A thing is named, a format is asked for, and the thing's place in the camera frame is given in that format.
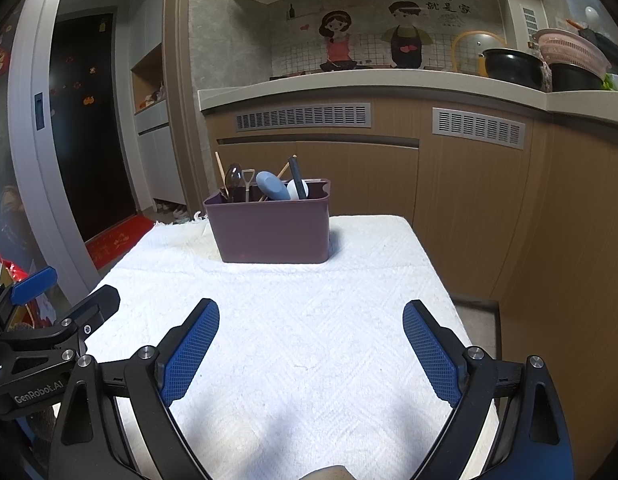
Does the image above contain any blue plastic spoon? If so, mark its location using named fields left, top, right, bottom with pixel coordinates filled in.
left=255, top=171, right=291, bottom=202

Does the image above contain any white wall appliance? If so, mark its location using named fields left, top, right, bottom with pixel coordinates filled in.
left=494, top=0, right=545, bottom=43

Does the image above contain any cartoon couple wall sticker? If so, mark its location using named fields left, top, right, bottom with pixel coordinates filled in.
left=269, top=0, right=505, bottom=78

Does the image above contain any grey translucent spoon glossy handle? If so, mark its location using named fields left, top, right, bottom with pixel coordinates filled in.
left=224, top=162, right=243, bottom=203

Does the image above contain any white-framed sliding door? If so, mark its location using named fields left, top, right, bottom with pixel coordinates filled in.
left=0, top=0, right=104, bottom=301

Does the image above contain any tan rounded object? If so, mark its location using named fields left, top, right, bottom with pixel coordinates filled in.
left=301, top=465, right=357, bottom=480

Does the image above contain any red doormat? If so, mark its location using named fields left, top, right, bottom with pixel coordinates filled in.
left=84, top=215, right=157, bottom=271

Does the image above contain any short grey vent grille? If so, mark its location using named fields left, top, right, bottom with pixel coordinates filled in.
left=431, top=107, right=526, bottom=151

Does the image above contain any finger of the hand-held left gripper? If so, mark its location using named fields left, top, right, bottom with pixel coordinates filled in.
left=61, top=285, right=120, bottom=343
left=11, top=266, right=58, bottom=306

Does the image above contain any red gift bag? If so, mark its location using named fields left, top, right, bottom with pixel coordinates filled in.
left=0, top=245, right=44, bottom=311

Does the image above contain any purple plastic utensil holder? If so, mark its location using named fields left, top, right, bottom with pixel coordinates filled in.
left=204, top=178, right=332, bottom=265

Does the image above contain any black cooking pot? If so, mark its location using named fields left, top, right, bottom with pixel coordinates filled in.
left=479, top=48, right=547, bottom=92

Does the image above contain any beige kitchen countertop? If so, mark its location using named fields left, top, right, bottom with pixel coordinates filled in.
left=198, top=67, right=618, bottom=128

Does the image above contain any black pot under colander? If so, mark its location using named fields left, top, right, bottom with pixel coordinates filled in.
left=546, top=62, right=605, bottom=93

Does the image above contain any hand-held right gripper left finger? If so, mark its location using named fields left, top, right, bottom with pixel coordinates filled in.
left=49, top=297, right=221, bottom=480

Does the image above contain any yellow-rimmed glass lid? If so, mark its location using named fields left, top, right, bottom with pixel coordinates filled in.
left=450, top=30, right=507, bottom=77

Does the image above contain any black entrance door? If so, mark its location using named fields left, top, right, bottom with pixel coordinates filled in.
left=49, top=12, right=137, bottom=243

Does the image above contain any long grey vent grille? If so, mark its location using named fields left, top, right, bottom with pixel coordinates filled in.
left=234, top=103, right=375, bottom=131

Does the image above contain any pink plastic colander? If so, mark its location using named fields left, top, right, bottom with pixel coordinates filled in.
left=533, top=28, right=612, bottom=75

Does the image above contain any dark metal utensil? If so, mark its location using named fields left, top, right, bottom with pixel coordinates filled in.
left=288, top=157, right=309, bottom=200

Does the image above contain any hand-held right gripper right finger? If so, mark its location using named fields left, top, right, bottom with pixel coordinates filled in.
left=402, top=299, right=575, bottom=480

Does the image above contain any white shoe cabinet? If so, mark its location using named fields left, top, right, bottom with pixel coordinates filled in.
left=129, top=42, right=187, bottom=208

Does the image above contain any wooden kitchen cabinet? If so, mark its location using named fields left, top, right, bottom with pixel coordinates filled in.
left=201, top=102, right=618, bottom=391

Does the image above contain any white textured towel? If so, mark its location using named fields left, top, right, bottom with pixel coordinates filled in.
left=54, top=212, right=500, bottom=480

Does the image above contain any shelf clutter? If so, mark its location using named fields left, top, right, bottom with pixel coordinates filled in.
left=134, top=82, right=169, bottom=111

